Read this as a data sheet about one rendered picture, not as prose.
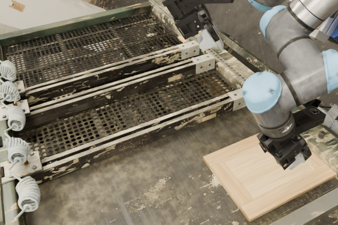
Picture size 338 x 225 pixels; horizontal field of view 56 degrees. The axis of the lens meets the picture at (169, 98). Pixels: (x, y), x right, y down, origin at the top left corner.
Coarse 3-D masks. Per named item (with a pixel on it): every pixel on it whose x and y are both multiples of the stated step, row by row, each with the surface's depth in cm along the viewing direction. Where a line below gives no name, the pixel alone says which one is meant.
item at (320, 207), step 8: (328, 192) 112; (336, 192) 112; (320, 200) 110; (328, 200) 110; (336, 200) 109; (304, 208) 107; (312, 208) 107; (320, 208) 107; (328, 208) 107; (336, 208) 110; (288, 216) 105; (296, 216) 105; (304, 216) 105; (312, 216) 105; (320, 216) 107; (272, 224) 103; (280, 224) 103; (288, 224) 103; (296, 224) 103; (304, 224) 104
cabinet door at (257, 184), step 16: (240, 144) 134; (256, 144) 133; (208, 160) 128; (224, 160) 127; (240, 160) 128; (256, 160) 127; (272, 160) 127; (320, 160) 126; (224, 176) 121; (240, 176) 121; (256, 176) 121; (272, 176) 121; (288, 176) 121; (304, 176) 120; (320, 176) 120; (240, 192) 116; (256, 192) 116; (272, 192) 115; (288, 192) 115; (304, 192) 116; (240, 208) 112; (256, 208) 110; (272, 208) 111
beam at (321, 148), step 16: (160, 0) 250; (160, 16) 233; (176, 32) 216; (240, 64) 175; (240, 80) 164; (320, 128) 135; (320, 144) 128; (336, 144) 128; (336, 160) 122; (336, 176) 121
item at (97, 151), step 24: (240, 96) 150; (168, 120) 141; (192, 120) 143; (0, 144) 108; (24, 144) 113; (96, 144) 130; (120, 144) 131; (144, 144) 137; (24, 168) 117; (48, 168) 121; (72, 168) 126
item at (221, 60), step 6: (150, 0) 249; (156, 6) 239; (162, 12) 231; (198, 42) 195; (210, 48) 188; (216, 54) 183; (222, 60) 178; (228, 66) 173; (234, 72) 168; (240, 78) 164; (246, 78) 164; (306, 132) 133
